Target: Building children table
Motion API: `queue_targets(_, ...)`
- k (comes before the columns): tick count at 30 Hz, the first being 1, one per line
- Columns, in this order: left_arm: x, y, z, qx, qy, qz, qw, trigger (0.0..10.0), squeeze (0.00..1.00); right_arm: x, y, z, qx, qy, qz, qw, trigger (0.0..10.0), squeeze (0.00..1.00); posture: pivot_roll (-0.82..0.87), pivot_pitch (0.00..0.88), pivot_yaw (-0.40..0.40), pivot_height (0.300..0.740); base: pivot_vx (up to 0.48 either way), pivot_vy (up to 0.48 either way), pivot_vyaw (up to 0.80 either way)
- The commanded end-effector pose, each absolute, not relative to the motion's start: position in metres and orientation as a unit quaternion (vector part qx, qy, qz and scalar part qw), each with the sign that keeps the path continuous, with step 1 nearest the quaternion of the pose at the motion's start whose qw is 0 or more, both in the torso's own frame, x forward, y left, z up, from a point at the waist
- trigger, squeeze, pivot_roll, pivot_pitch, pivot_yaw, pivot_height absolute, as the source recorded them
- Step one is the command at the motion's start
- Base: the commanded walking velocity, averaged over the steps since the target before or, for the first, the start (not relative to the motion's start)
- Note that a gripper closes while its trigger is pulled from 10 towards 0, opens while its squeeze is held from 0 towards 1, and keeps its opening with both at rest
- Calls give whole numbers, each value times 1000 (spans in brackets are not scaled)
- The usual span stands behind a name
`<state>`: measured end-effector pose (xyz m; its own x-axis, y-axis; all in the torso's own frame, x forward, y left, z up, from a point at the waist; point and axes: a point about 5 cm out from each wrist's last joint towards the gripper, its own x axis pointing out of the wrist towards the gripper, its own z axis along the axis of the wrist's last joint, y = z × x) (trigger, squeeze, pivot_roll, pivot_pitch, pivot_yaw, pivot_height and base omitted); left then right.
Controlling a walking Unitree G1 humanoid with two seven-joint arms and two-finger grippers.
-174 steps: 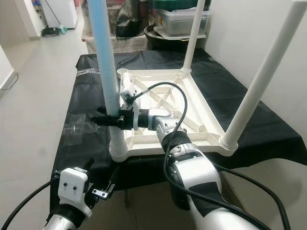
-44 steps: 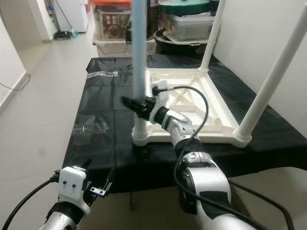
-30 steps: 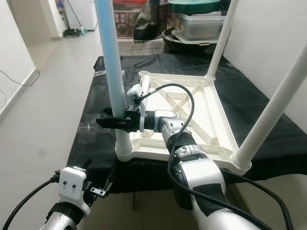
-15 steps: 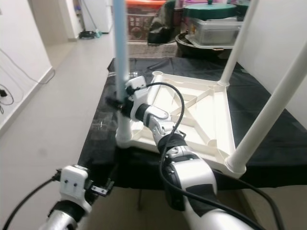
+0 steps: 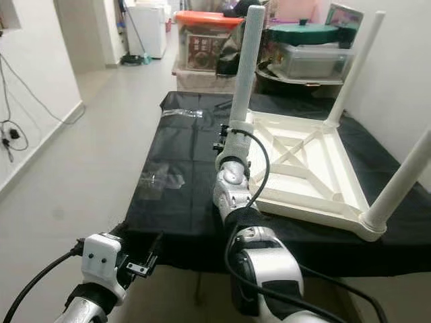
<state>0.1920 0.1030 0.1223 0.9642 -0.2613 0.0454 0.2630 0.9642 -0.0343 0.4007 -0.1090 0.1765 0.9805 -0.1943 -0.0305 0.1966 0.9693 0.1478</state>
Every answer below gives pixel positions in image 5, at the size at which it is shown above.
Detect clear tape strip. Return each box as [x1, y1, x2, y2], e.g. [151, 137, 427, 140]
[162, 108, 206, 118]

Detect beige stone counter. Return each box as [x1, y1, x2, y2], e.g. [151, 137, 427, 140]
[172, 67, 243, 94]

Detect clear tape patch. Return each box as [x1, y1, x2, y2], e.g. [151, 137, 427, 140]
[138, 164, 186, 199]

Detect black plastic bag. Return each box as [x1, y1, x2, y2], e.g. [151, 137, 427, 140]
[215, 10, 250, 76]

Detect clear plastic container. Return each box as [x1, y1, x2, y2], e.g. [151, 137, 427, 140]
[273, 42, 354, 81]

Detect orange lidded storage box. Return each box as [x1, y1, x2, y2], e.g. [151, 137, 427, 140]
[175, 10, 243, 73]

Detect green pot lid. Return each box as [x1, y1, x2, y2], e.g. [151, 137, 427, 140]
[268, 22, 341, 46]

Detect pink translucent storage box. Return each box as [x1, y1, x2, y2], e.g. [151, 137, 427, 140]
[269, 0, 321, 24]

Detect colourful printed flat box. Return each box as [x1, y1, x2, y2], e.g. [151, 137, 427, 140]
[325, 3, 366, 31]

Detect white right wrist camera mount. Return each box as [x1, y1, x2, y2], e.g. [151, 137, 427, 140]
[217, 127, 253, 169]

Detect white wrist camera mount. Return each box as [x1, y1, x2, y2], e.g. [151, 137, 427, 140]
[217, 127, 253, 169]
[81, 234, 125, 297]

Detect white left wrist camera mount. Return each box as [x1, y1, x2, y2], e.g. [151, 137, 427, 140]
[81, 234, 125, 297]

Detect white wall socket with plug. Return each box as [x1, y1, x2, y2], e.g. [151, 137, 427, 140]
[3, 121, 28, 152]

